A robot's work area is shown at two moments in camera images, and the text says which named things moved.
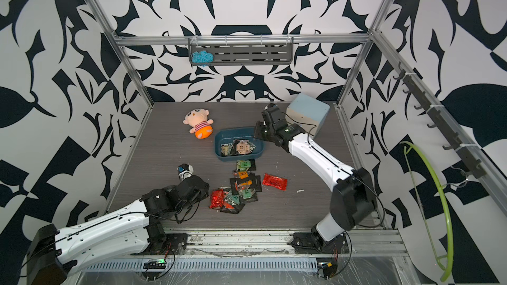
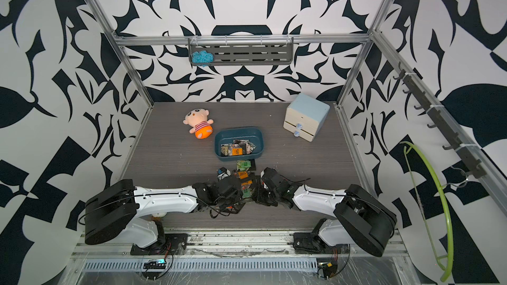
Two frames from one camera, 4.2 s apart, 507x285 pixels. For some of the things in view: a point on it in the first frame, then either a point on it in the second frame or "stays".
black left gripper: (205, 192) to (238, 196)
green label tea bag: (247, 193) stays
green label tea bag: (243, 165) stays
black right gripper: (257, 130) to (256, 196)
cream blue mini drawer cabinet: (307, 113) stays
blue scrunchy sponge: (202, 58) stays
